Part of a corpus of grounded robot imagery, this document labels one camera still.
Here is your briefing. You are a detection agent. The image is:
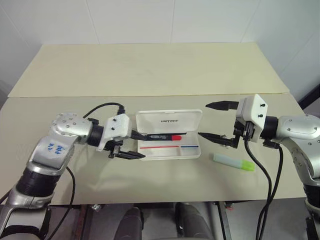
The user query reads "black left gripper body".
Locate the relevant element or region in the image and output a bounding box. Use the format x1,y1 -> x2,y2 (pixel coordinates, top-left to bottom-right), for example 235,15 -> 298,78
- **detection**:
106,139 -> 126,159

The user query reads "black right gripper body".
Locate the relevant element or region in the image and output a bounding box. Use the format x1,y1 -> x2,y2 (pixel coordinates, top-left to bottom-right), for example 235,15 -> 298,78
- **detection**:
231,119 -> 256,149

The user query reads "black table frame bar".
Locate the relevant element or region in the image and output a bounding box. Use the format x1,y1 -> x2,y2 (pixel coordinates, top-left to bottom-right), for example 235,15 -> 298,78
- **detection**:
216,201 -> 233,240

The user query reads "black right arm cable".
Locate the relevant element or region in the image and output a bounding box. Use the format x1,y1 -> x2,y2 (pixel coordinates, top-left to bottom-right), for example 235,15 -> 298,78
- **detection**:
262,139 -> 284,240
245,122 -> 273,240

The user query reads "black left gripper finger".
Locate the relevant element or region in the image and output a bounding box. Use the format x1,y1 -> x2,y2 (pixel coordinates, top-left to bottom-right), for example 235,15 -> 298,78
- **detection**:
129,129 -> 149,142
117,149 -> 147,160

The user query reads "white plastic pencil case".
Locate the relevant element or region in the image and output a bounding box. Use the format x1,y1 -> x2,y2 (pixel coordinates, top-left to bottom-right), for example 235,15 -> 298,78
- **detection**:
135,108 -> 203,162

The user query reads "black slanted bar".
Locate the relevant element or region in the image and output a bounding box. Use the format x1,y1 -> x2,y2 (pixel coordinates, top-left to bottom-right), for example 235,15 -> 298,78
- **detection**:
296,83 -> 320,110

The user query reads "pale green highlighter marker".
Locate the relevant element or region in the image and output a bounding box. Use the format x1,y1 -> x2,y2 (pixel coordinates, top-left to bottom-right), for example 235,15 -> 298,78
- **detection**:
212,152 -> 257,173

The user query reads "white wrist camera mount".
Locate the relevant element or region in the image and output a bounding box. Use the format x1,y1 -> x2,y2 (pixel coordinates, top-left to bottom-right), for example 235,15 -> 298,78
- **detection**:
235,94 -> 269,144
96,113 -> 133,152

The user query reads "dark grey rounded shape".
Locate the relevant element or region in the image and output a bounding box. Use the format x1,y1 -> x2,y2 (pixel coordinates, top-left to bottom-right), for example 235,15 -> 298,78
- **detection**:
121,206 -> 145,240
174,201 -> 218,240

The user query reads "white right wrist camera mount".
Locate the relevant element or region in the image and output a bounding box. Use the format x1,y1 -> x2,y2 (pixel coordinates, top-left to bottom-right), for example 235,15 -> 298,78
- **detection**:
235,94 -> 269,144

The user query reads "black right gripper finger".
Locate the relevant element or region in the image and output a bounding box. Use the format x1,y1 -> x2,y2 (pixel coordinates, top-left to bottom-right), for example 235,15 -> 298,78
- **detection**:
197,131 -> 235,148
205,99 -> 240,112

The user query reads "black marker with red cap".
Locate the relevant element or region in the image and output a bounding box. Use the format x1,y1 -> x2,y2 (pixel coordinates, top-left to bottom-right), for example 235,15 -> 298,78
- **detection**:
143,133 -> 189,142

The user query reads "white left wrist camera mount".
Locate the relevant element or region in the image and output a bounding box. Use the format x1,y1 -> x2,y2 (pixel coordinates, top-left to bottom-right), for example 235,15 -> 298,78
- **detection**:
96,113 -> 133,152

